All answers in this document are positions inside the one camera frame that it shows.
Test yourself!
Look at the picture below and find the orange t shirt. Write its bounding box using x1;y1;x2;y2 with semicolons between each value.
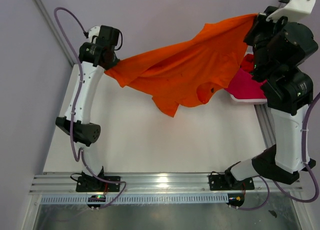
104;14;257;117

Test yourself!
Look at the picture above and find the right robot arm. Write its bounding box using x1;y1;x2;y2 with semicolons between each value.
224;6;318;189

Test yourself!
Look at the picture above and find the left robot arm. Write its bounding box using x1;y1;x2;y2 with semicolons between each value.
55;25;123;192

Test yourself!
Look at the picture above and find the red t shirt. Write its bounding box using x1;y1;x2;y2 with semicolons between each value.
240;54;255;73

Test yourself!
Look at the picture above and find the magenta t shirt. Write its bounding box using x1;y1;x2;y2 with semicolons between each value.
225;68;267;100

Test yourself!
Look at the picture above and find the white plastic basket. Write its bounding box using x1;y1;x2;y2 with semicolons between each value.
229;51;267;105

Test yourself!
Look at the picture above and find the right controller board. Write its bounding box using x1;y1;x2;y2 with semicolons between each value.
227;193;245;208

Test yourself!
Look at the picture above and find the controller board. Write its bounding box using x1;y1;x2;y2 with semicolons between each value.
227;193;245;208
87;195;106;208

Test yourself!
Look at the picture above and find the left controller board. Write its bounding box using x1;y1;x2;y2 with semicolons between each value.
87;195;106;208

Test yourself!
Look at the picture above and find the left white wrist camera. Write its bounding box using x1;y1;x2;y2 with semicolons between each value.
86;25;101;41

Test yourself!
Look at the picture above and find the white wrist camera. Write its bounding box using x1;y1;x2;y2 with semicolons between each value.
86;25;101;41
266;0;316;22

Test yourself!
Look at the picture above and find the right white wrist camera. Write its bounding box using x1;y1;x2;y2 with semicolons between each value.
266;0;316;22

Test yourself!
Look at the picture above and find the left frame post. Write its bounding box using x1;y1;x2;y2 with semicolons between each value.
33;0;74;66

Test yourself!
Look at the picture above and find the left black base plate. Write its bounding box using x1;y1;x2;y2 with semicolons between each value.
75;175;120;193

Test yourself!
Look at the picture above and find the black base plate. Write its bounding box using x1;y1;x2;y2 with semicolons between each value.
208;172;255;191
75;175;120;193

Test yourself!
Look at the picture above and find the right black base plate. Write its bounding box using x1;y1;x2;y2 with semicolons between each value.
208;172;255;191

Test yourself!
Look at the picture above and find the white slotted cable duct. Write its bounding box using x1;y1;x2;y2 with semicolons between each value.
40;193;228;205

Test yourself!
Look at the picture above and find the aluminium front rail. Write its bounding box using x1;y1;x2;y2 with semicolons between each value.
28;172;303;195

